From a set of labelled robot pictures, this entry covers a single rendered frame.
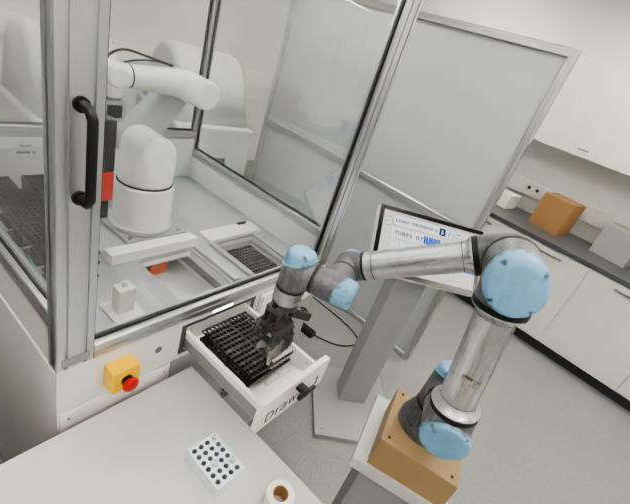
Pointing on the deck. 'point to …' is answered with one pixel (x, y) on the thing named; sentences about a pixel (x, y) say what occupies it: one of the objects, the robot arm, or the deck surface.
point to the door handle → (88, 153)
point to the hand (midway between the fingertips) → (271, 352)
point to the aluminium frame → (88, 11)
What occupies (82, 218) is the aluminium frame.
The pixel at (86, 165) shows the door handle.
